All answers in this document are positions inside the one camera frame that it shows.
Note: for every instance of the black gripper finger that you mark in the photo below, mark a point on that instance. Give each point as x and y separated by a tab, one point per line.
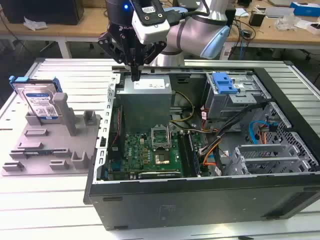
156	51
106	45

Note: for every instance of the hard disk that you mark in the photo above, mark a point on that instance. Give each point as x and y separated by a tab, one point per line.
37	100

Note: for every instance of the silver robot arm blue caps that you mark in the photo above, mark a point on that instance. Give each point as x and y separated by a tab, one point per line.
190	32

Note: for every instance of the grey metal disk bay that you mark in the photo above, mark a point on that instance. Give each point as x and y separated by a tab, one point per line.
262	150

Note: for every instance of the wooden desk with black box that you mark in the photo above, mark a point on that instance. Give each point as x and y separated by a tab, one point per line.
75	30

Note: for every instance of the grey power supply unit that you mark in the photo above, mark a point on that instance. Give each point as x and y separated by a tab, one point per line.
145	105

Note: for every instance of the large black box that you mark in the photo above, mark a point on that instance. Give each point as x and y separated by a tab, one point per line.
45	12

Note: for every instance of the blue plastic drive latch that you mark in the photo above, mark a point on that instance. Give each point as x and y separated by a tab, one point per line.
222	83

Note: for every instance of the crumpled white plastic bag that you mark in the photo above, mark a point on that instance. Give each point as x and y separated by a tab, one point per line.
33	25

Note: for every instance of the grey metal drive cage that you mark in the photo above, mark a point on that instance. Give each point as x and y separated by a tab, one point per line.
220	105

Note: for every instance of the thin metal locking lever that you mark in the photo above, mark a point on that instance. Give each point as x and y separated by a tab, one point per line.
170	135

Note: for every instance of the white paper sheet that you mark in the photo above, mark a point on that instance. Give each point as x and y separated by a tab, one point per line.
242	12

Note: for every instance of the wooden desk with clutter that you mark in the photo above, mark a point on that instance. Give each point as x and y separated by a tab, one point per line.
255	35

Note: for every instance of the green motherboard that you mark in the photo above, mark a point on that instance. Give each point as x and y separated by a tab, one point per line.
135	152

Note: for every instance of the small black box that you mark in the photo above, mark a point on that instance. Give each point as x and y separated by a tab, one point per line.
257	19

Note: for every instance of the grey parts rack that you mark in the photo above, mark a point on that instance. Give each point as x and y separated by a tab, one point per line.
57	140

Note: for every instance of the black RAM slot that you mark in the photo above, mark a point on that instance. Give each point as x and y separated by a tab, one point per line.
184	155

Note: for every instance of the CPU socket gold pins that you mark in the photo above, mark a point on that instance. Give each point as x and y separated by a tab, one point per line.
161	159

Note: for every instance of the installed RAM stick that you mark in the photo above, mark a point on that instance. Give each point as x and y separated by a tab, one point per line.
194	155

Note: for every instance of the black graphics card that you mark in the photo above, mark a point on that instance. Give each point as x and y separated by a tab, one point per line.
160	175

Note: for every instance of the RAM stick on rack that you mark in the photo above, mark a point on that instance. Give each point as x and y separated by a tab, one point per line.
37	151

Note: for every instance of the clear plastic bags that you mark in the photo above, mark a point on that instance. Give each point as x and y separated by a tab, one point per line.
286	22

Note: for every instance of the blue cardboard box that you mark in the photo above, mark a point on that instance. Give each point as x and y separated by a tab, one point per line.
305	10

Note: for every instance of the black open PC case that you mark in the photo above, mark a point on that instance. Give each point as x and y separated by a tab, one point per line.
190	207

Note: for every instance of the white wrist camera black mount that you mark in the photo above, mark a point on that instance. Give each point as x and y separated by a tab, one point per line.
152	32

